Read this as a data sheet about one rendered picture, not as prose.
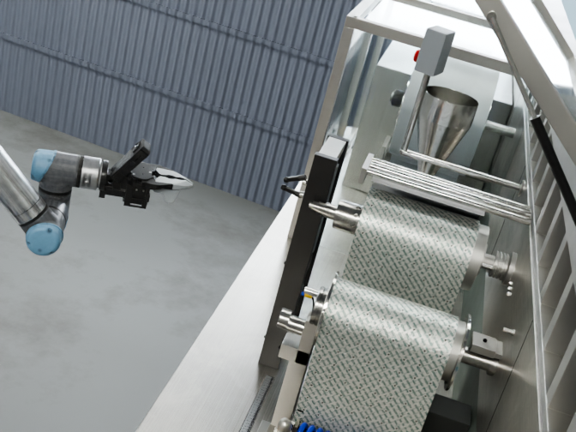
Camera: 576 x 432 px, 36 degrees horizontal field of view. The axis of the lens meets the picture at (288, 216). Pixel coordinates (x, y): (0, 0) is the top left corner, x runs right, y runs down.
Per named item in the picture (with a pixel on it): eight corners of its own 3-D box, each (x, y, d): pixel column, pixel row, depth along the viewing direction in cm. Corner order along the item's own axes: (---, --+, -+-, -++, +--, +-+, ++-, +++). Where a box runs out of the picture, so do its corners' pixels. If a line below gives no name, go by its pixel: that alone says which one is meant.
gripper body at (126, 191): (149, 192, 213) (99, 183, 211) (156, 162, 209) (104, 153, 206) (148, 210, 207) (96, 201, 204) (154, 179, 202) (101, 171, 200)
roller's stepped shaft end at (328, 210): (309, 208, 190) (313, 195, 189) (335, 217, 189) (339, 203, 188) (306, 213, 187) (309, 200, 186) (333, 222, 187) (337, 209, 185)
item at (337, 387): (292, 422, 172) (315, 343, 164) (408, 462, 169) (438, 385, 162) (291, 423, 171) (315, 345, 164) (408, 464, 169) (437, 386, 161)
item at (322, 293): (312, 318, 172) (323, 282, 171) (321, 321, 172) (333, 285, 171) (306, 327, 165) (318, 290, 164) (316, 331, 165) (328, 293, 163)
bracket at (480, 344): (471, 338, 166) (474, 328, 165) (501, 347, 165) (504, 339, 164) (469, 351, 161) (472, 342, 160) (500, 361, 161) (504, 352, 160)
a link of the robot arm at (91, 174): (86, 149, 205) (81, 167, 198) (105, 153, 206) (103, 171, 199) (81, 177, 209) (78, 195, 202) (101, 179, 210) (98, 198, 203)
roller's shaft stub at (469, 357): (456, 356, 168) (464, 337, 166) (492, 368, 167) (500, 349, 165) (454, 368, 164) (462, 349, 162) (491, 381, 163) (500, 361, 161)
